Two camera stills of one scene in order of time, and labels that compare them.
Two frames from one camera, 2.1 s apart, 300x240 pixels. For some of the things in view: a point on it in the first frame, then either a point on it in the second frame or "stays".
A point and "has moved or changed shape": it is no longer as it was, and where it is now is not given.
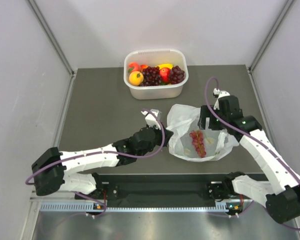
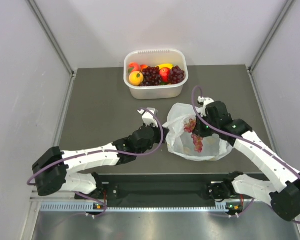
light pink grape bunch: x=197 y=136 has moved or changed shape
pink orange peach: x=135 y=65 stays
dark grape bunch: x=152 y=74 stays
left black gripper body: x=157 y=140 stays
